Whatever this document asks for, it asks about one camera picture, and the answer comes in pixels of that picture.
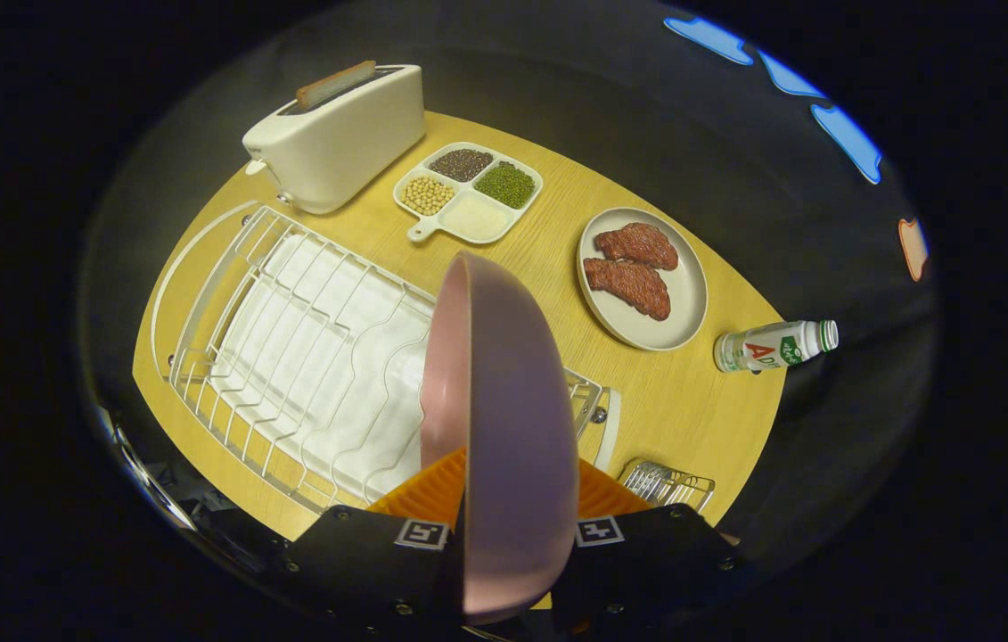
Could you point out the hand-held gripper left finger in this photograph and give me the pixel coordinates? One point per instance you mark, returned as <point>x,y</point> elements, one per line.
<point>361,562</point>

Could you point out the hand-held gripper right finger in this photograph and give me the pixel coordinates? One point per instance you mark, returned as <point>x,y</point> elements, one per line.
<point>646,562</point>

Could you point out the pink plate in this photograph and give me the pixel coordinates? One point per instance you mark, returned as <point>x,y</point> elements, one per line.
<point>512,428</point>

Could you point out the beige plate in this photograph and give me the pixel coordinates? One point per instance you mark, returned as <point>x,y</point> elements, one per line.
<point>686,303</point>

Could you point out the white drink bottle green cap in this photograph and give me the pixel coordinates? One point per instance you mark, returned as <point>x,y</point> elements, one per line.
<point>766,348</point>

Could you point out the red meat slice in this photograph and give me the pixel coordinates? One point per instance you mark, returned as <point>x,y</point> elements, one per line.
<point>639,245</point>
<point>630,285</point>

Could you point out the pile of yellow soybeans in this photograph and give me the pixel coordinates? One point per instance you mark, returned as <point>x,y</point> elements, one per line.
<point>428,195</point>

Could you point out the white divided tray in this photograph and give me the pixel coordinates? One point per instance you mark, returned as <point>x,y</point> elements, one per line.
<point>468,185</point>

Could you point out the pile of green beans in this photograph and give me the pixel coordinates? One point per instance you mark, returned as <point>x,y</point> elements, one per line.
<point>506,185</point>

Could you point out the pile of dark beans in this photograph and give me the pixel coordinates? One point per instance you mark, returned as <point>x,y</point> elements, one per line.
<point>461,165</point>

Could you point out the white toaster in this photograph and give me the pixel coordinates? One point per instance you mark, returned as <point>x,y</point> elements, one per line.
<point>334,152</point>

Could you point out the brown toast slice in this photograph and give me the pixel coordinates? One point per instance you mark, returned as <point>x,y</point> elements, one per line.
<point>334,85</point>

